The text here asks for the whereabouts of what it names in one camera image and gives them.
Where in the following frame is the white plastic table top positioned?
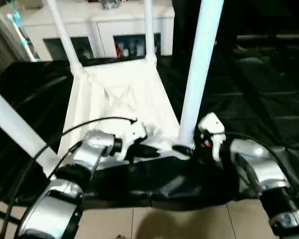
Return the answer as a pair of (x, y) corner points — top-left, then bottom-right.
(42, 58), (196, 178)

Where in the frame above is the black plastic mat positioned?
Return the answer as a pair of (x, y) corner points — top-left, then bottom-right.
(0, 50), (299, 212)

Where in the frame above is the white glass-door cabinet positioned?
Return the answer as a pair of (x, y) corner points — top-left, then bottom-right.
(21, 0), (175, 61)

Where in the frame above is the grey crumpled object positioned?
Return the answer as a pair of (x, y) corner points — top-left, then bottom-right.
(101, 0), (121, 10)

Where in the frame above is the white pole with blue band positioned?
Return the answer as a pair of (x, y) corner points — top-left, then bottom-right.
(5, 9), (41, 61)

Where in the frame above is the grey curtain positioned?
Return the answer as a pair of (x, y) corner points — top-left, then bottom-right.
(0, 7), (21, 75)

